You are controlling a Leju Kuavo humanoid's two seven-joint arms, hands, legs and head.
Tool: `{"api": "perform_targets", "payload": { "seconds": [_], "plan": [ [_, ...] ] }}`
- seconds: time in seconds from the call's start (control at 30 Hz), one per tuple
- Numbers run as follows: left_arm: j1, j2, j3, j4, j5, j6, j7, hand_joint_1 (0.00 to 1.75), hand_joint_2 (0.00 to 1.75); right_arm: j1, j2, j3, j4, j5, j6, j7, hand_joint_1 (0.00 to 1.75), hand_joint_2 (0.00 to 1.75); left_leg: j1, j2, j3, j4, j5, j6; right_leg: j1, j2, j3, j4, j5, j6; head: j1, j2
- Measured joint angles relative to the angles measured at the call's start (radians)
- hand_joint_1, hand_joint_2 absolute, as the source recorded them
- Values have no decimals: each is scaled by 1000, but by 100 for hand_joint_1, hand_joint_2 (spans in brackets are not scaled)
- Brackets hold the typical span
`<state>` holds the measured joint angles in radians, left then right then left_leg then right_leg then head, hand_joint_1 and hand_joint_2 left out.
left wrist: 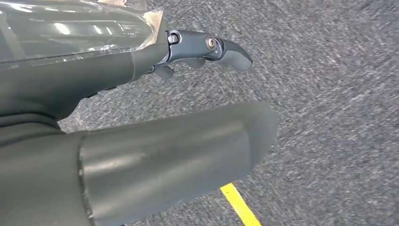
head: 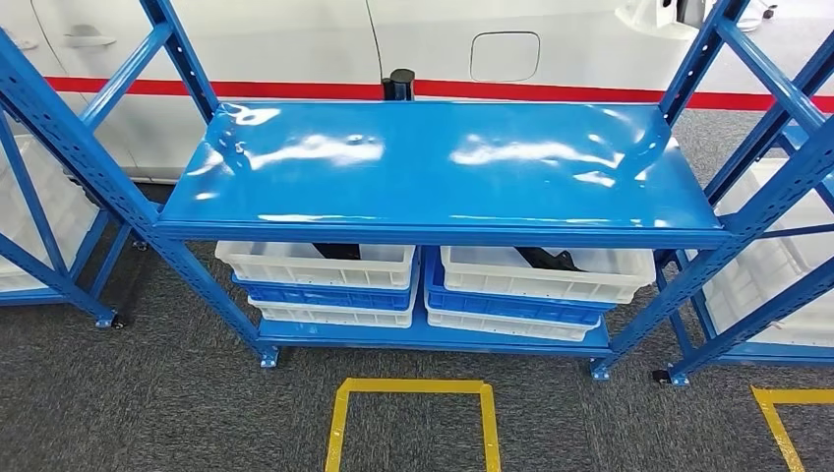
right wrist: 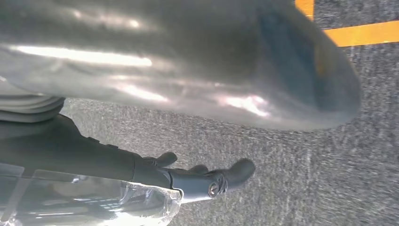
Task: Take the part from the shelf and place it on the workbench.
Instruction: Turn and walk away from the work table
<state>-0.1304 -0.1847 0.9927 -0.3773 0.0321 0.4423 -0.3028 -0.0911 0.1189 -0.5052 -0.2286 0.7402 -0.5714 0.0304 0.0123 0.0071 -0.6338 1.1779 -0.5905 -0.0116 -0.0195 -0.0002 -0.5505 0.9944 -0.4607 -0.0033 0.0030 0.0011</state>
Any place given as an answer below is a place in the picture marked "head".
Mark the blue steel shelf rack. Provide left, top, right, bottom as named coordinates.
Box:
left=651, top=32, right=834, bottom=389
left=0, top=110, right=134, bottom=331
left=0, top=0, right=834, bottom=384

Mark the yellow floor tape square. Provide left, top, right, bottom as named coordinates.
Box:
left=324, top=378, right=503, bottom=472

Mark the white car body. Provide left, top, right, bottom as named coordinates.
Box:
left=0, top=0, right=834, bottom=185

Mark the black curved bracket part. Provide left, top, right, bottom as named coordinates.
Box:
left=513, top=246, right=588, bottom=273
left=312, top=242, right=362, bottom=262

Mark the black barrier post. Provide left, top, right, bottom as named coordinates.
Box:
left=381, top=68, right=418, bottom=103

